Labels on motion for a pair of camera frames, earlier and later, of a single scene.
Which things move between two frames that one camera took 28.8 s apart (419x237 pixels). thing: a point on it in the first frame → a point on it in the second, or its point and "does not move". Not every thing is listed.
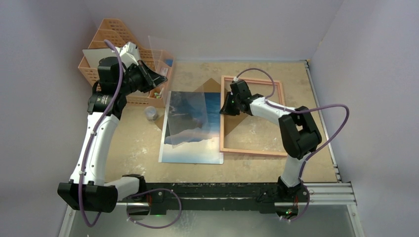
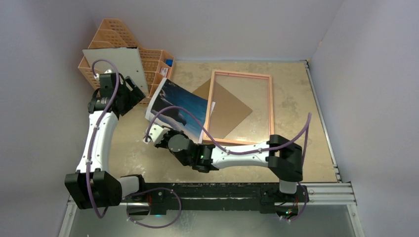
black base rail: x=262 y=197 does not move
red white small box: x=164 y=71 does not move
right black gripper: x=233 y=104 → x=161 y=139
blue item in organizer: x=169 y=61 does not move
